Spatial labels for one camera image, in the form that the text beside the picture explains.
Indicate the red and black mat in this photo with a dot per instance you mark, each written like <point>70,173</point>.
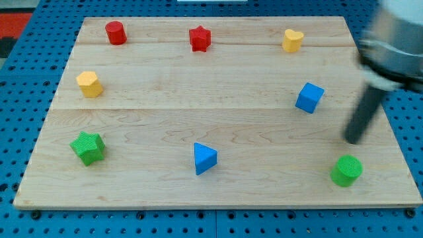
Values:
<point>13,22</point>

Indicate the green cylinder block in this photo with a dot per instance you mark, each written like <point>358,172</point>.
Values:
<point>346,171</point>

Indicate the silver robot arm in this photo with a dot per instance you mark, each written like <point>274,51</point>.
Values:
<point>391,46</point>

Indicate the green star block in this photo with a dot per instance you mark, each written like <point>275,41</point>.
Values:
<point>88,147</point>

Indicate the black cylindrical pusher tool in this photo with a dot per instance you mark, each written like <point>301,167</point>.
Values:
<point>363,114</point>

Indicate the wooden board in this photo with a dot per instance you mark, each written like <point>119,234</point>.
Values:
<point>238,98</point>

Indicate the blue triangle block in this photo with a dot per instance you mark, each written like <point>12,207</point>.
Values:
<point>204,158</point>

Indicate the yellow heart block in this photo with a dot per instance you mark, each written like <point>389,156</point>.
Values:
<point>292,40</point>

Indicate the red cylinder block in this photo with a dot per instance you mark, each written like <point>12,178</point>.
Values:
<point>116,33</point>

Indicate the yellow hexagon block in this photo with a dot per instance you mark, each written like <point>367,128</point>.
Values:
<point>89,84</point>

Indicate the red star block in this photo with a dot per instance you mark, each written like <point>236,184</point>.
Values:
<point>200,39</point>

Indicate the blue cube block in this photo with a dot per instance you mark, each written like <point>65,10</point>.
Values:
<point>309,97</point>

